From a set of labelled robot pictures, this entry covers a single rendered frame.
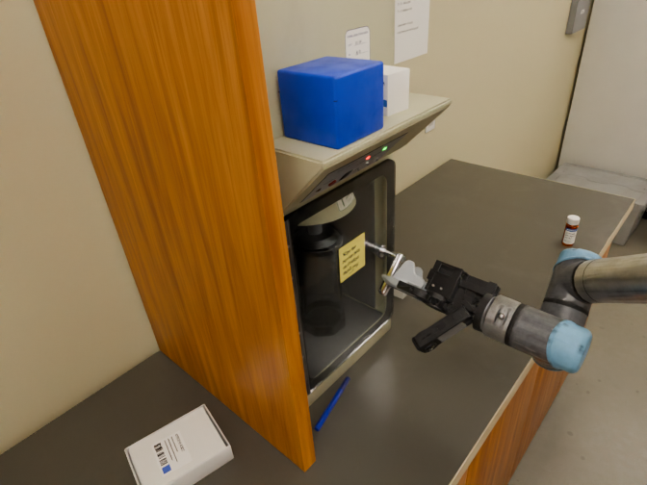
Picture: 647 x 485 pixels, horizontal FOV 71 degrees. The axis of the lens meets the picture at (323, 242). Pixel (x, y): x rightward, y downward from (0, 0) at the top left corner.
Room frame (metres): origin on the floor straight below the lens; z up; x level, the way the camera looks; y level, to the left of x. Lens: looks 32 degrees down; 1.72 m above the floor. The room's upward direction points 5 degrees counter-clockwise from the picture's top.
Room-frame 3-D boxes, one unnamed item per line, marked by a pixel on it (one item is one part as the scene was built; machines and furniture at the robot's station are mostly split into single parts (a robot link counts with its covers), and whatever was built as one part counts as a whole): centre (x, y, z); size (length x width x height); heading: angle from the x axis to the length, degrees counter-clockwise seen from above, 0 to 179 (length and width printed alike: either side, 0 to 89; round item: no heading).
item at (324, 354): (0.70, -0.04, 1.19); 0.30 x 0.01 x 0.40; 136
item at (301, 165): (0.67, -0.08, 1.46); 0.32 x 0.11 x 0.10; 136
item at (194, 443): (0.52, 0.30, 0.96); 0.16 x 0.12 x 0.04; 124
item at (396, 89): (0.71, -0.11, 1.54); 0.05 x 0.05 x 0.06; 40
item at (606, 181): (2.70, -1.87, 0.17); 0.60 x 0.42 x 0.33; 44
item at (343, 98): (0.62, -0.03, 1.56); 0.10 x 0.10 x 0.09; 46
